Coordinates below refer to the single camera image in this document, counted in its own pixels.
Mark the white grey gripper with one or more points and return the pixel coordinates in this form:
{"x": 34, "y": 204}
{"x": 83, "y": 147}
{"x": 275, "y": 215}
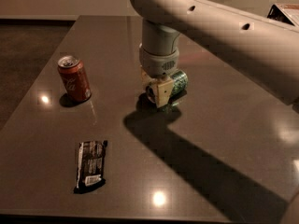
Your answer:
{"x": 158, "y": 62}

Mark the green soda can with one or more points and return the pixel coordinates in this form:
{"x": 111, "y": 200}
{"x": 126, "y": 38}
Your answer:
{"x": 180, "y": 84}

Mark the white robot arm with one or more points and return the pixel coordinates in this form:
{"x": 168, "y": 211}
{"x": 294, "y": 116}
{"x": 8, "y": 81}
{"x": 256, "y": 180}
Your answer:
{"x": 264, "y": 50}

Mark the red cola can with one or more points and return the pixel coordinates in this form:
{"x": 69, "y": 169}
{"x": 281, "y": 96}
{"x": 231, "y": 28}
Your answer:
{"x": 73, "y": 75}

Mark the black snack bar wrapper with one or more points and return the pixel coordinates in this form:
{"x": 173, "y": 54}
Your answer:
{"x": 90, "y": 166}

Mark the black wire basket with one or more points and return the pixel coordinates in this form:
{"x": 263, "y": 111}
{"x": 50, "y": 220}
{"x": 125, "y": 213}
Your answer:
{"x": 285, "y": 12}

